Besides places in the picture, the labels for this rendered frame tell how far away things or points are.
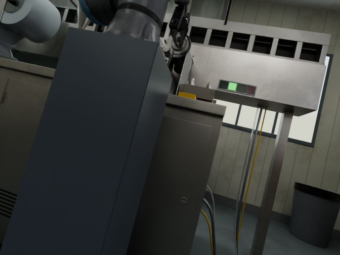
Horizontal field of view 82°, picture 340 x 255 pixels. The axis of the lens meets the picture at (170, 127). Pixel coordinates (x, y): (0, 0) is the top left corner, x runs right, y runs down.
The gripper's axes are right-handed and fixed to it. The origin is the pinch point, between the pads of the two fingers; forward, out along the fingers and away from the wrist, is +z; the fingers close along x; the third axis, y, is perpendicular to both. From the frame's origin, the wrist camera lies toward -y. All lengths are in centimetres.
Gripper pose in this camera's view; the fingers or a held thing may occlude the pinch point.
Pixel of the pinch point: (177, 44)
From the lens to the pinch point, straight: 114.4
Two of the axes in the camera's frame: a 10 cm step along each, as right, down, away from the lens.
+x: -9.5, -2.4, 1.9
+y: 3.1, -6.7, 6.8
